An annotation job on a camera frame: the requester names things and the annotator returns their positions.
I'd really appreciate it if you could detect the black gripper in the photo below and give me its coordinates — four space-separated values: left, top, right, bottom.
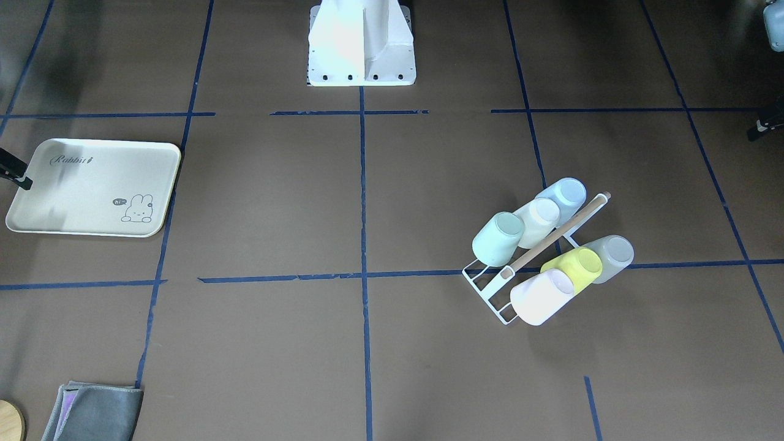
747 95 783 141

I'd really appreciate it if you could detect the cream rabbit tray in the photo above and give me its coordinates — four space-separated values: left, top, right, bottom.
6 138 181 238

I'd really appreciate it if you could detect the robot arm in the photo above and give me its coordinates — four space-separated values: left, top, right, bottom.
747 1 783 141

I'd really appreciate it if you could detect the grey cup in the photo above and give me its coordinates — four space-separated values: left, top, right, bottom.
583 235 635 284

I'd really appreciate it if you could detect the light blue cup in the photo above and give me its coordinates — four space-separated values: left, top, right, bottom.
535 178 586 228

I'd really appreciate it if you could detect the yellow cup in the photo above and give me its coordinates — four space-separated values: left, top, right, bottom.
540 246 604 294

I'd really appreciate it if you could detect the cream white cup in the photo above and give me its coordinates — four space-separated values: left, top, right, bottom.
513 197 560 249

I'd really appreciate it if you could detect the pink cup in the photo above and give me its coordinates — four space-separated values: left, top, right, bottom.
510 268 576 326

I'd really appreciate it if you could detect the mint green cup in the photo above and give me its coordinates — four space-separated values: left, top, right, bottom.
472 211 526 267

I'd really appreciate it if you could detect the grey folded cloth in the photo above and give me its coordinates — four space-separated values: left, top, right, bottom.
42 380 145 440

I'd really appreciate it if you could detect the wooden mug tree stand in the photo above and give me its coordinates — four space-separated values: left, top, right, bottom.
1 400 26 441

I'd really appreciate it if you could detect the white wire cup rack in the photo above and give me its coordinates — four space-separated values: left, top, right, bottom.
461 192 611 325

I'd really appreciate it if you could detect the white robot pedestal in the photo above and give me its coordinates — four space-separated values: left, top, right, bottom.
306 1 417 87

